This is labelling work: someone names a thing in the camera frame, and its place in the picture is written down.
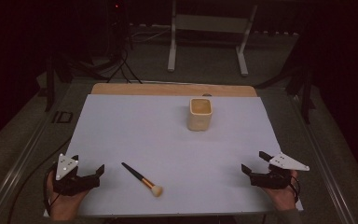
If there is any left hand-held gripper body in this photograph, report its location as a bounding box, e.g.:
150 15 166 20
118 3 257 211
53 153 102 197

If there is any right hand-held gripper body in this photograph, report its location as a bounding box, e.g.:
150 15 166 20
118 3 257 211
250 152 310 190

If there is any black-handled makeup brush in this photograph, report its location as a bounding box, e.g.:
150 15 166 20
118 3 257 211
120 161 164 198

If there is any cream square cup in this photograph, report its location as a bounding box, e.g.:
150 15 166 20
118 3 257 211
186 97 214 133

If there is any person's right hand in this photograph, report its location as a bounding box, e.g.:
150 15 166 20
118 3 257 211
260 170 299 212

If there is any person's left hand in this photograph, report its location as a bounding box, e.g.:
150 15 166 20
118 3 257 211
46 170 90 220

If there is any black stand leg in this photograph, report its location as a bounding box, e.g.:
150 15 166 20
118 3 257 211
285 62 317 125
44 52 76 113

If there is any white table sheet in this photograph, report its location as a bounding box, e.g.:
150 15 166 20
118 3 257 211
43 93 304 218

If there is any wooden table board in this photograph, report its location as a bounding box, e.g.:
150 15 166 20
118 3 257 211
90 82 258 98

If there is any black tripod stand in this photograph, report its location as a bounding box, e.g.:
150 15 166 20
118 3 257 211
105 0 144 85

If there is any white metal stand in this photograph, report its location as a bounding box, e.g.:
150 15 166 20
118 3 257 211
167 0 259 77

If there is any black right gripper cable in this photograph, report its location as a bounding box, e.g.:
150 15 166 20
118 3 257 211
288 174 301 204

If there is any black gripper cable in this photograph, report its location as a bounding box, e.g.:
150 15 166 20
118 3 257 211
288 174 301 204
42 166 59 216

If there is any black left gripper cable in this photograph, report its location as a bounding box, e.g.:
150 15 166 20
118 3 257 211
42 166 59 216

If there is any black floor cable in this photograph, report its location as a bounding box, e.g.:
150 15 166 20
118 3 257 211
7 135 73 224

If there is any black floor bracket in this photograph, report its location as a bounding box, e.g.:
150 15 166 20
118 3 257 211
51 110 75 125

